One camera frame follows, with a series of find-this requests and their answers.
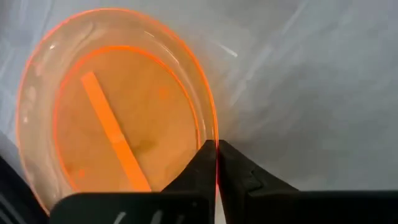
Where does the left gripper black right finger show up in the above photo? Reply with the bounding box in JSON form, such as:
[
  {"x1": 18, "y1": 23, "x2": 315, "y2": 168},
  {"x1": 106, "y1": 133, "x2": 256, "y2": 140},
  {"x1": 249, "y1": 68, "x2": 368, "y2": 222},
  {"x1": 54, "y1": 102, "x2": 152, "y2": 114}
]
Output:
[{"x1": 218, "y1": 139, "x2": 398, "y2": 224}]

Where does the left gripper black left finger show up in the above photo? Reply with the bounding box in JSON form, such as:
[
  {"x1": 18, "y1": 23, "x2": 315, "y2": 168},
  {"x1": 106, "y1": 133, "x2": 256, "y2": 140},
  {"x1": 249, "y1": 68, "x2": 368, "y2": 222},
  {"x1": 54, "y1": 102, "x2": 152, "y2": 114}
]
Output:
[{"x1": 49, "y1": 139, "x2": 218, "y2": 224}]

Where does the translucent orange plastic plate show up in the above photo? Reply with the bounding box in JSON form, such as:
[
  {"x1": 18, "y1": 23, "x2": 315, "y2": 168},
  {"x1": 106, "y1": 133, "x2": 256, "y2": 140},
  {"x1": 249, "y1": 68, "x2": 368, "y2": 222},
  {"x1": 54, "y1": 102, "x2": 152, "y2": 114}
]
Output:
[{"x1": 15, "y1": 7, "x2": 220, "y2": 217}]

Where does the black table frame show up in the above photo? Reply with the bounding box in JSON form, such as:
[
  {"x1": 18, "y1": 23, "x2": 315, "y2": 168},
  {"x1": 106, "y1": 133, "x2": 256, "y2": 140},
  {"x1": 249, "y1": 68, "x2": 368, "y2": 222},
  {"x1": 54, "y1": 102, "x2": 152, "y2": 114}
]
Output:
[{"x1": 0, "y1": 155, "x2": 50, "y2": 224}]

